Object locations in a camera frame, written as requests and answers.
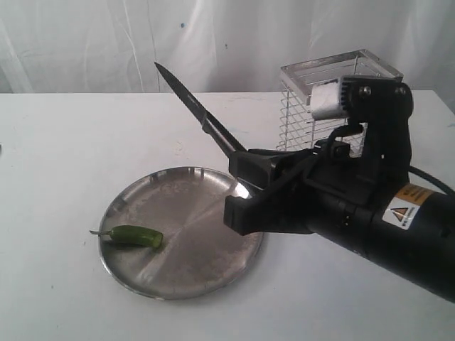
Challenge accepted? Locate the green chili pepper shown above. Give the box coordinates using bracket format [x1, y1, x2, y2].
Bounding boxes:
[90, 225, 164, 249]

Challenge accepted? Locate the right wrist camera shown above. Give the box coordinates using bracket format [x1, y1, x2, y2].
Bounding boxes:
[321, 76, 414, 165]

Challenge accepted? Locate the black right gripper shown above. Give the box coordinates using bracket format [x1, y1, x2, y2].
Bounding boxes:
[223, 134, 412, 238]

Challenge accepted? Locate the wire metal utensil holder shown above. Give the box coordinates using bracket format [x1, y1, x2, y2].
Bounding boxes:
[277, 49, 404, 151]

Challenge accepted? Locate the black kitchen knife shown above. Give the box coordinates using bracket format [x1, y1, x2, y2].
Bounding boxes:
[154, 62, 247, 157]

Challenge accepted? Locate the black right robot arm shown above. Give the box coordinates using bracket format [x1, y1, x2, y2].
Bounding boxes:
[223, 140, 454, 301]

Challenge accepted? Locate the round stainless steel plate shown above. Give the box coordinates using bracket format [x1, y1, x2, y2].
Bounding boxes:
[98, 166, 263, 300]

